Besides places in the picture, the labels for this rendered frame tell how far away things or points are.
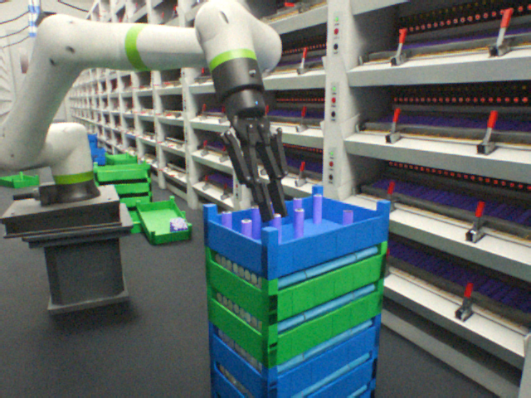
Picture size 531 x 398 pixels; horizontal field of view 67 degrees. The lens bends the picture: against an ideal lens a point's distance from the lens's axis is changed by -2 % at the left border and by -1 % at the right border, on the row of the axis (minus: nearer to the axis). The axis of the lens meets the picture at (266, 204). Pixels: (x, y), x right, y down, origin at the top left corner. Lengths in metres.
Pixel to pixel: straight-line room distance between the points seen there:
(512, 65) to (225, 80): 0.56
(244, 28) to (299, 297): 0.49
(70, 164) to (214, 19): 0.79
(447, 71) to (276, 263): 0.62
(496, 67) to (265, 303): 0.66
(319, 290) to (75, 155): 0.95
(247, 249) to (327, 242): 0.14
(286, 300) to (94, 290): 0.92
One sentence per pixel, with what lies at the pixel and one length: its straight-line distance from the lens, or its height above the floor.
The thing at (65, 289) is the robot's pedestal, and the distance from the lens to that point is 1.47.
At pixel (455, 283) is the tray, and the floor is 0.21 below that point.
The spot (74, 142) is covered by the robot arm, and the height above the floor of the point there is 0.54.
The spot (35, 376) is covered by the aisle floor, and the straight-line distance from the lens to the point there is 1.23.
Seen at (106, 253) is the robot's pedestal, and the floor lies 0.18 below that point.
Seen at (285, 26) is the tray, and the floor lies 0.93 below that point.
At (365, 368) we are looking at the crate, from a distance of 0.93.
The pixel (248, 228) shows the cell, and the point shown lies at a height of 0.46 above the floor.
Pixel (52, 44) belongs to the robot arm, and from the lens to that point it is 1.07.
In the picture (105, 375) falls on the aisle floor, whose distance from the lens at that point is 1.16.
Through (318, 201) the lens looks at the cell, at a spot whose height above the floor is 0.46.
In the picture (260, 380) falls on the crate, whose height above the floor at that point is 0.21.
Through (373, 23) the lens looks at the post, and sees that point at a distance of 1.35.
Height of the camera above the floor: 0.67
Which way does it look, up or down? 15 degrees down
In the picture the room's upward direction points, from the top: straight up
